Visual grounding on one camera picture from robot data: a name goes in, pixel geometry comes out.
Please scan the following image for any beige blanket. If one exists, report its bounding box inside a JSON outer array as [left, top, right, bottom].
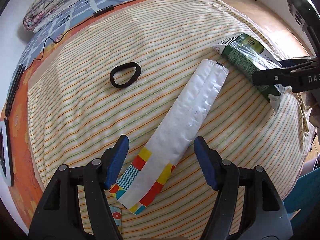
[[27, 0, 316, 201]]

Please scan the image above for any small colourful foil wrapper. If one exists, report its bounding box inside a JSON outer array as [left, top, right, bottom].
[[109, 206, 122, 232]]

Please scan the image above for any striped yellow towel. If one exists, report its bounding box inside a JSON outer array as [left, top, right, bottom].
[[26, 0, 315, 240]]

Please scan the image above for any green white milk carton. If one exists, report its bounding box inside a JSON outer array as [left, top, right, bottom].
[[213, 32, 284, 112]]

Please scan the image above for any black hair tie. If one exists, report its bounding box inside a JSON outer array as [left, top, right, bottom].
[[109, 61, 142, 89]]

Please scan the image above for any black cable inline remote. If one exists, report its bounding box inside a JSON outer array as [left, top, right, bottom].
[[93, 5, 114, 18]]

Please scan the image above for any blue checked bed sheet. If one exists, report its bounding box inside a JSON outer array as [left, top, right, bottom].
[[17, 0, 157, 68]]

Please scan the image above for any white colourful long wrapper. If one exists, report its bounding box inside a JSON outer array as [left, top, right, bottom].
[[109, 59, 229, 215]]

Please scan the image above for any gloved left hand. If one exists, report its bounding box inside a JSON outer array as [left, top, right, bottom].
[[309, 105, 320, 128]]

